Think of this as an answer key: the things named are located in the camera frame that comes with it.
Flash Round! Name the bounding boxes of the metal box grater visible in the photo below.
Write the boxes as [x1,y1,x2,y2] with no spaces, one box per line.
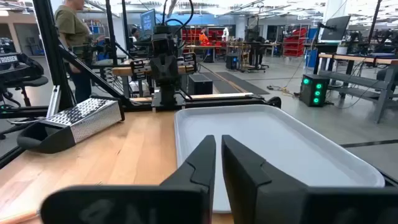
[17,96,126,154]

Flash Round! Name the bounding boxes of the black speaker box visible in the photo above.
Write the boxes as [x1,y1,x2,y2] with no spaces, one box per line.
[188,73,214,96]

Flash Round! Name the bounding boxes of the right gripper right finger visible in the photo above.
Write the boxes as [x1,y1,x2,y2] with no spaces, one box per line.
[221,134,398,224]

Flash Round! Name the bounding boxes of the black stool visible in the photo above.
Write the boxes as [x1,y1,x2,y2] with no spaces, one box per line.
[0,76,49,108]

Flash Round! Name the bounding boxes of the grey metal workbench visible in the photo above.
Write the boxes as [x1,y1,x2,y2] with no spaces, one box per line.
[318,52,398,124]

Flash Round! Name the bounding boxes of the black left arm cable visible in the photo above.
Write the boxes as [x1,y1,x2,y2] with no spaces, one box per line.
[161,0,195,47]

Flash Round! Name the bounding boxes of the computer tower blue lights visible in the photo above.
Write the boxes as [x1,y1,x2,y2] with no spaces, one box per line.
[225,54,240,70]

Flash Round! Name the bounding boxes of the blue screen monitor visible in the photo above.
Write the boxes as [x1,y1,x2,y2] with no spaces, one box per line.
[139,8,157,32]

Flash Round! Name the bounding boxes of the computer tower green lights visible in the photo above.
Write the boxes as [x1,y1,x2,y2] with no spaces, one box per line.
[299,73,330,108]

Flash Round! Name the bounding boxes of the monitor on black arm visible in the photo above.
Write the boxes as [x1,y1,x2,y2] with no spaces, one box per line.
[317,15,351,44]

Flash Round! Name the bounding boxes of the red shelf rack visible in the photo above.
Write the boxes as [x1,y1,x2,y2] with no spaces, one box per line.
[282,27,308,58]

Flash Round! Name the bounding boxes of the grey plastic tray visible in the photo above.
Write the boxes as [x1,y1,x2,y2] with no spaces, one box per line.
[174,104,386,214]

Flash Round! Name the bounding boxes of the silver aluminium bracket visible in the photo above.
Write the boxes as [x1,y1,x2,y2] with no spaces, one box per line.
[46,85,62,119]

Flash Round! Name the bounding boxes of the person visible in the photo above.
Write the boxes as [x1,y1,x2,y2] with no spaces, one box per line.
[54,0,93,103]
[198,29,210,46]

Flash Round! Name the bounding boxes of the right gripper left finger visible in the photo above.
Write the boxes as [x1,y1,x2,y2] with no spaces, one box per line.
[40,134,217,224]

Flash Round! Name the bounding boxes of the wooden workbench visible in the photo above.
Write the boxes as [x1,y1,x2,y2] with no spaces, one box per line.
[111,58,193,98]

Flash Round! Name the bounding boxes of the yellow extension cable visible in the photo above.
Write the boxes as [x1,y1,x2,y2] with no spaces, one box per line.
[266,83,301,98]

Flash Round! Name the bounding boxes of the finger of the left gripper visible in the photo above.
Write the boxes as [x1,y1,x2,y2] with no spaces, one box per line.
[150,62,165,88]
[164,60,180,88]

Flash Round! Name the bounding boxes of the black floor mat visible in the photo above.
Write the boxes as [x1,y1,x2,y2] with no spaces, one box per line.
[200,71,270,95]

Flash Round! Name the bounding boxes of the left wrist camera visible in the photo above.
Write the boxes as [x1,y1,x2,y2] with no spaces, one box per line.
[152,32,175,55]

